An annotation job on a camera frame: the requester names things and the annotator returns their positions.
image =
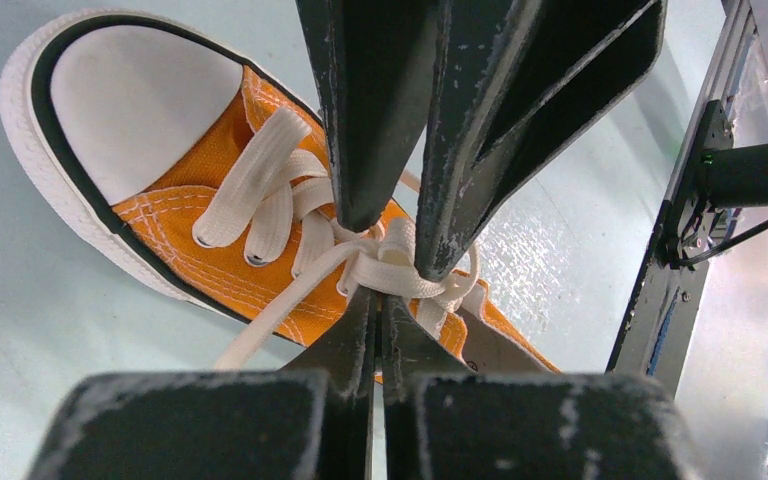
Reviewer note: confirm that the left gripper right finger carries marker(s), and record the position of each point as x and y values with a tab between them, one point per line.
445	421

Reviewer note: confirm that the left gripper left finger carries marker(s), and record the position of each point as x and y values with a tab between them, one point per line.
311	419

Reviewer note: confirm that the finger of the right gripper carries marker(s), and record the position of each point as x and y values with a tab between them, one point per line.
373	64
514	83

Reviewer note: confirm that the white shoelace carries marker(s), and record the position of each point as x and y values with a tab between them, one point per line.
275	183

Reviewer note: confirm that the orange canvas sneaker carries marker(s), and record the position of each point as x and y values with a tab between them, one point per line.
127	123

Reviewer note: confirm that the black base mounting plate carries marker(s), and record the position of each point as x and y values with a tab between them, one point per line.
655	333

